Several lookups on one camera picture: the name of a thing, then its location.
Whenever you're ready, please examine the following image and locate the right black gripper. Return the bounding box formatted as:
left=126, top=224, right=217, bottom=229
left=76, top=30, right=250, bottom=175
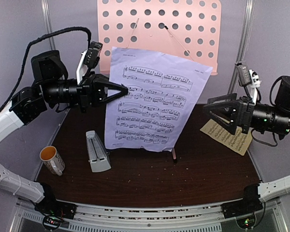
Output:
left=201, top=92, right=290, bottom=136

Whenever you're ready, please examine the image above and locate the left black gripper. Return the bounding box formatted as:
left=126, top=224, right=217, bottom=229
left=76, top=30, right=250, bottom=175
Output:
left=41, top=70, right=129, bottom=113

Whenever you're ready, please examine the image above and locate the lavender sheet music paper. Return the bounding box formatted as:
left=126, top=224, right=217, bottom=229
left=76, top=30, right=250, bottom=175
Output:
left=104, top=47, right=213, bottom=152

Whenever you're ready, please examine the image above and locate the pink music stand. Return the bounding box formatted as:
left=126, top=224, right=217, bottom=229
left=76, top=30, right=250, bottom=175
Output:
left=97, top=0, right=223, bottom=163

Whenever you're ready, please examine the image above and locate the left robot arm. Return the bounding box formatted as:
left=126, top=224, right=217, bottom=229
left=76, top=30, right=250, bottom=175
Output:
left=0, top=40, right=128, bottom=215

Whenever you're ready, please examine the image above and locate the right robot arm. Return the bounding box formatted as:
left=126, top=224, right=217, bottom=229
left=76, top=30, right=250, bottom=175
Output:
left=203, top=76, right=290, bottom=214

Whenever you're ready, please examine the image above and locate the yellowed sheet music paper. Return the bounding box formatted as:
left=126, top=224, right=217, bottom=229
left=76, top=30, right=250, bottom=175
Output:
left=200, top=119, right=252, bottom=156

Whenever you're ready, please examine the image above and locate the grey metronome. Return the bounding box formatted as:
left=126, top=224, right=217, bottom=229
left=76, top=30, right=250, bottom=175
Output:
left=86, top=130, right=111, bottom=173

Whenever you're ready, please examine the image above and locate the patterned mug orange inside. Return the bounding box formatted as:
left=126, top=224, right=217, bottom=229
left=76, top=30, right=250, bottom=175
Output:
left=40, top=146, right=65, bottom=176

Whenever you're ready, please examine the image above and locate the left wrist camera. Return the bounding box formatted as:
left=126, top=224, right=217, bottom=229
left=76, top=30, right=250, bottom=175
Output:
left=76, top=42, right=103, bottom=84

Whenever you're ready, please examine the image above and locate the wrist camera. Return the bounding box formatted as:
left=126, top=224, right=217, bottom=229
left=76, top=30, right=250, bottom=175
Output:
left=76, top=42, right=103, bottom=84
left=235, top=61, right=261, bottom=104

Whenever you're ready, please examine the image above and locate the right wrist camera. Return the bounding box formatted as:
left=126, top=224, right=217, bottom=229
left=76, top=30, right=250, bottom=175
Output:
left=235, top=61, right=261, bottom=104

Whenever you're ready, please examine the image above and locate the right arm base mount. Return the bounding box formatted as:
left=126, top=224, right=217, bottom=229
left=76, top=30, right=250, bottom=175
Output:
left=221, top=184, right=263, bottom=219

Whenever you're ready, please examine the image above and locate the aluminium front rail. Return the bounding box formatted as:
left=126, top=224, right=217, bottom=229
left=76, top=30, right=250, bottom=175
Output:
left=14, top=190, right=281, bottom=232

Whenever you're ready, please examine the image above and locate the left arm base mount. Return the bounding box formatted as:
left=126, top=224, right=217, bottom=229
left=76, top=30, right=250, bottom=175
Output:
left=34, top=183, right=77, bottom=219

